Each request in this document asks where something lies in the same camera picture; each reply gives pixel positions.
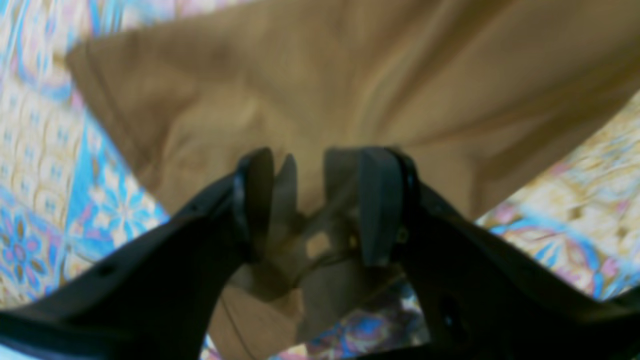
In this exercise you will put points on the brown t-shirt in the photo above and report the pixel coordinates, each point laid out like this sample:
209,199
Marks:
482,95

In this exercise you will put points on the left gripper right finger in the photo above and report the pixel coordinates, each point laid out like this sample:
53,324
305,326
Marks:
481,298

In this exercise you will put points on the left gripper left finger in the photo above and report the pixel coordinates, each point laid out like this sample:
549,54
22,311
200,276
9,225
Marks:
156,294

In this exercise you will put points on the patterned tablecloth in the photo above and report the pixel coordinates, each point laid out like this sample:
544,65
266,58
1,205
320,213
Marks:
69,198

